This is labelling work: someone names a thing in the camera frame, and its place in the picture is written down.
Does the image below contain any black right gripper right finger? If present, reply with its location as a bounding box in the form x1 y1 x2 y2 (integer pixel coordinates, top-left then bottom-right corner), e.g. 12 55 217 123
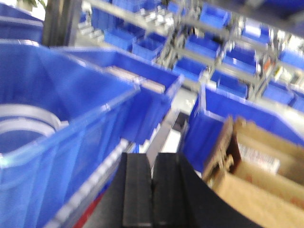
152 153 259 228

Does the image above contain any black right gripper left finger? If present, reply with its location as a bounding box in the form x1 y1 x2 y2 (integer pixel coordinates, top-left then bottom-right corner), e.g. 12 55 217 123
84 152 152 228

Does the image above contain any white curved PVC pipe clamp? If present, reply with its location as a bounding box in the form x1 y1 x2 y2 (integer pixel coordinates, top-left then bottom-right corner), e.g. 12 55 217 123
0 104 69 162

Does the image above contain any blue bin holding cardboard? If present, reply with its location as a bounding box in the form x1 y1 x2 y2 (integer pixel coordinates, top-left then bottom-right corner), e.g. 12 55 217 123
182 85 304 172

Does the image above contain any near blue target bin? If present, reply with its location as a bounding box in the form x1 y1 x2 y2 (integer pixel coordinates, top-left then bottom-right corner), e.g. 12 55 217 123
0 40 140 228

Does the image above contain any open brown cardboard box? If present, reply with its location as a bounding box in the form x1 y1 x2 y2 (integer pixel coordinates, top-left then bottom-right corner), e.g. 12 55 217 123
201 117 304 228

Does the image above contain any metal shelving rack with bins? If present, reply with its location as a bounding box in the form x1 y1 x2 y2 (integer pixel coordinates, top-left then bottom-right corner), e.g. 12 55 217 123
78 0 304 112

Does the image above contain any dark steel column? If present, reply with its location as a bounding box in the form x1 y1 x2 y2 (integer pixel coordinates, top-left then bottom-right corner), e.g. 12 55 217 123
42 0 82 47

